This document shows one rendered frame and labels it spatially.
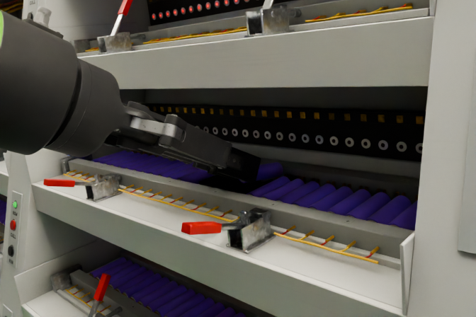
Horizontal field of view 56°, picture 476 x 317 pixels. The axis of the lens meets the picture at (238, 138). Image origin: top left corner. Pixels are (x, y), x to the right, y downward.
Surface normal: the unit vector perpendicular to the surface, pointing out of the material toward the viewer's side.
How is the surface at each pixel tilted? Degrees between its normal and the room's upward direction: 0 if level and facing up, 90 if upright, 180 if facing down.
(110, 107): 85
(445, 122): 90
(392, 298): 17
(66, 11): 90
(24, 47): 65
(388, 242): 107
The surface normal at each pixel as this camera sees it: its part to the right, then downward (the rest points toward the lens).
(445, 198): -0.69, -0.05
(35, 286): 0.72, 0.07
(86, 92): 0.76, -0.14
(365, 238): -0.68, 0.24
